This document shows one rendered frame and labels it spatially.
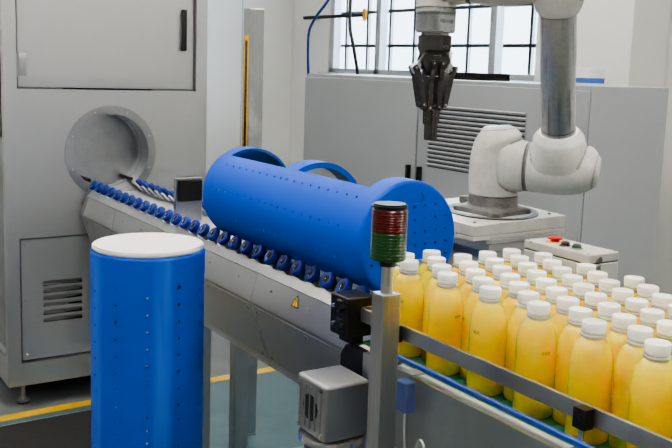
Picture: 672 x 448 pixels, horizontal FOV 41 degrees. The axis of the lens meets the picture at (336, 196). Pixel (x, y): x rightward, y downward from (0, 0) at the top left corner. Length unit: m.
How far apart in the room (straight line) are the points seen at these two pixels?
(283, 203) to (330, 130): 2.87
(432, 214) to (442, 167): 2.26
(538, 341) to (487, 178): 1.29
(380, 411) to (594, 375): 0.38
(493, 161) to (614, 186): 1.25
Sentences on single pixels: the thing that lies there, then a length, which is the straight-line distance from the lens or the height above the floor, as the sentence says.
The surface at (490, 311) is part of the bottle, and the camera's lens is 1.69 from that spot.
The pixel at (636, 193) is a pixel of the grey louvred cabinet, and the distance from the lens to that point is 4.11.
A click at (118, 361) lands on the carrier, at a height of 0.77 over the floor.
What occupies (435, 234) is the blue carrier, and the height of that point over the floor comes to 1.10.
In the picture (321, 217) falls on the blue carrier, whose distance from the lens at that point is 2.20.
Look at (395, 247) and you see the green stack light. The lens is 1.56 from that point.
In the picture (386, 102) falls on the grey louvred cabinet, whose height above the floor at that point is 1.31.
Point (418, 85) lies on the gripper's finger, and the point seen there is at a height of 1.46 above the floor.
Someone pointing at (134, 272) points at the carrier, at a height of 0.99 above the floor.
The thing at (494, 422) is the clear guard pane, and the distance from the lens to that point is 1.58.
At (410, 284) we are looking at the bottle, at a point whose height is 1.05.
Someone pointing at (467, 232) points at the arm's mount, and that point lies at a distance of 2.69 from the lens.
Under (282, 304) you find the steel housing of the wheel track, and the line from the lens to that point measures 2.43.
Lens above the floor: 1.49
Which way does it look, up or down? 8 degrees down
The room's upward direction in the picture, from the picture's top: 2 degrees clockwise
